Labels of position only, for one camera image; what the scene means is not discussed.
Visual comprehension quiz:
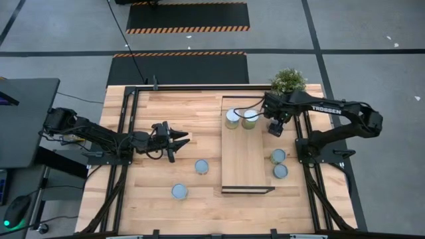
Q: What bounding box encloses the black desk leg frame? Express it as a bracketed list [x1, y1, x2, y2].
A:
[33, 145, 90, 180]

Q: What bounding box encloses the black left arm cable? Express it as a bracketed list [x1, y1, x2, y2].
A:
[145, 149, 164, 161]

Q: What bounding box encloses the light grey desk surface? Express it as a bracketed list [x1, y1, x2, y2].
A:
[0, 165, 47, 239]

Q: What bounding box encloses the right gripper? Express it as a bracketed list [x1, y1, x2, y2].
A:
[262, 92, 294, 138]

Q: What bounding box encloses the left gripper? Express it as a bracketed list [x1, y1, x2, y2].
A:
[151, 120, 191, 164]

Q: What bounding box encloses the mixed vegetables can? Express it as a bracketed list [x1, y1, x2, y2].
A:
[171, 183, 189, 200]

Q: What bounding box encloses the black computer mouse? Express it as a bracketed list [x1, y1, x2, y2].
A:
[2, 195, 33, 230]

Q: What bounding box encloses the black keyboard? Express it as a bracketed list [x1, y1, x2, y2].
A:
[0, 168, 9, 206]

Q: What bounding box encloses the green orange labelled can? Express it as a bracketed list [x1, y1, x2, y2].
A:
[224, 108, 241, 130]

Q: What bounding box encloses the potted green plant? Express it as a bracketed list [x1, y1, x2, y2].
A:
[268, 68, 308, 96]

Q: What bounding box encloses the black table rig frame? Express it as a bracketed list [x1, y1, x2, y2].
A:
[78, 84, 358, 239]

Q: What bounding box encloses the black hazard-striped floor mat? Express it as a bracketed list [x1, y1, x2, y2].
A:
[125, 1, 251, 35]
[106, 50, 250, 88]

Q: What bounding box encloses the dark monitor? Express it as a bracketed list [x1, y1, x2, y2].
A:
[0, 90, 20, 107]

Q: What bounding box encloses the thin black floor cable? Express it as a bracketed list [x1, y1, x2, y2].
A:
[56, 92, 104, 105]

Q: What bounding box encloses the teal can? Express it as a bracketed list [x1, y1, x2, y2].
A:
[272, 163, 289, 180]

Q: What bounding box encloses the green polka dot can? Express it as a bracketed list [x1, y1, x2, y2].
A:
[270, 148, 287, 165]

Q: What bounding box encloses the wooden shelf black frame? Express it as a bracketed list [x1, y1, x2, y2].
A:
[220, 95, 276, 195]

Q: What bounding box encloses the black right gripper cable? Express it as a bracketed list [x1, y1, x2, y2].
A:
[231, 98, 266, 120]

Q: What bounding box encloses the dark grey desk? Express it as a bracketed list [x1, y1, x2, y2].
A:
[0, 77, 61, 169]

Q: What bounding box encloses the yellow-green blue peas can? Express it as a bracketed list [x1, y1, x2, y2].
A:
[241, 108, 260, 130]

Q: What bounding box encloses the long black floor cable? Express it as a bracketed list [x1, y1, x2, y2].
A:
[106, 0, 149, 84]

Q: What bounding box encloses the red white tomato can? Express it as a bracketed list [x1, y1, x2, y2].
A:
[194, 159, 210, 176]

